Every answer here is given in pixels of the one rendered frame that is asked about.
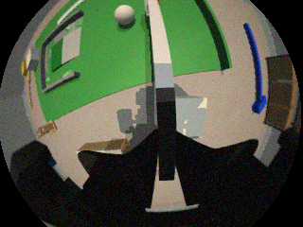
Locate green flat mat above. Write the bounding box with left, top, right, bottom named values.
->
left=34, top=0, right=223, bottom=124

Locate green raised platform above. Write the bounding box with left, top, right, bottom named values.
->
left=35, top=0, right=232, bottom=137

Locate beige flat bar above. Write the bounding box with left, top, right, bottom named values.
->
left=57, top=0, right=84, bottom=26

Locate white golf ball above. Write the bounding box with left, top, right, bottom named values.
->
left=114, top=5, right=134, bottom=26

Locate blue putter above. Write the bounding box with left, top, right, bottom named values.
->
left=243, top=23, right=266, bottom=114

